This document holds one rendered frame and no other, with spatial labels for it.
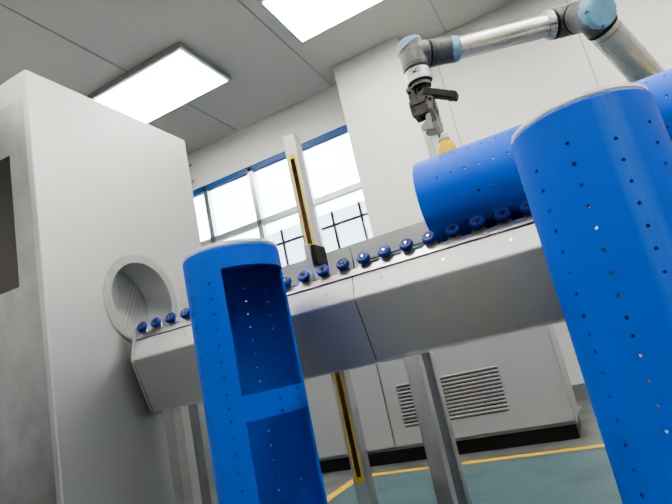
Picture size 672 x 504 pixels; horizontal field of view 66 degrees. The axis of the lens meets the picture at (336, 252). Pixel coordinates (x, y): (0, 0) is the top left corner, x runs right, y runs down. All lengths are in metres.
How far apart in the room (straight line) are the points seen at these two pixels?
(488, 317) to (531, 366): 1.67
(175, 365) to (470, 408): 1.88
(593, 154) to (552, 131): 0.09
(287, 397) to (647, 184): 0.95
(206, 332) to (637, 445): 1.00
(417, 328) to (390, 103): 3.41
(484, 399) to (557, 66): 2.89
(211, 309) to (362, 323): 0.49
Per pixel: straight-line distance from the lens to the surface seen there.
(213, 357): 1.42
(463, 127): 4.85
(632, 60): 2.30
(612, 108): 1.12
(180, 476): 2.14
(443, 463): 1.65
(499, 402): 3.27
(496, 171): 1.57
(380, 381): 3.46
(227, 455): 1.43
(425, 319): 1.60
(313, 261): 1.82
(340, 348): 1.71
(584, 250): 1.06
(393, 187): 4.55
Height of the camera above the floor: 0.63
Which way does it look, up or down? 13 degrees up
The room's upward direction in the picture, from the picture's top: 12 degrees counter-clockwise
